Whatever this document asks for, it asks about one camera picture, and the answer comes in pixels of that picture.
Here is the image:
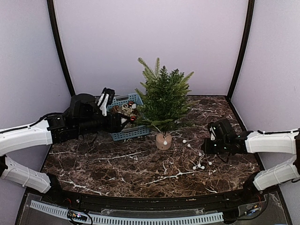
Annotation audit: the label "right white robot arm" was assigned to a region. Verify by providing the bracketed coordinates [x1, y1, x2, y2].
[201, 119, 300, 203]

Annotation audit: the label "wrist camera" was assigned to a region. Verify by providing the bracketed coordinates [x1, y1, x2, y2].
[210, 127, 216, 141]
[97, 88, 115, 116]

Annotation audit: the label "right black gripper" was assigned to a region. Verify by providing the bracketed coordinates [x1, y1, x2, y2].
[202, 137, 229, 154]

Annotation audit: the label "light blue plastic basket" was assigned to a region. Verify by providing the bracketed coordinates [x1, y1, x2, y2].
[107, 93, 150, 141]

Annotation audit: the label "small green christmas tree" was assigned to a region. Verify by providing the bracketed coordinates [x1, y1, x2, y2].
[135, 57, 194, 150]

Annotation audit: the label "black table front rail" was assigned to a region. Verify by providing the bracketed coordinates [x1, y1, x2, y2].
[44, 186, 264, 211]

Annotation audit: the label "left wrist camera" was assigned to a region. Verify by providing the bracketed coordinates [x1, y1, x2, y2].
[97, 88, 115, 116]

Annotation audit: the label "white ball string lights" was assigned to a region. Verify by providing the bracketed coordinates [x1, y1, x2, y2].
[154, 127, 214, 172]

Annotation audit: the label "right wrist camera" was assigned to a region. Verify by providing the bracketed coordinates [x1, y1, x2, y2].
[210, 127, 216, 141]

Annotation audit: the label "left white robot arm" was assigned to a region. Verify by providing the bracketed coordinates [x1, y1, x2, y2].
[0, 89, 136, 204]

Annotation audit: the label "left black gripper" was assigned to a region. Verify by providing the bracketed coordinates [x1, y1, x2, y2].
[75, 111, 130, 136]

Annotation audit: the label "white cable duct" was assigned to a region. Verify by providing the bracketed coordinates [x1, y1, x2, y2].
[30, 200, 224, 225]

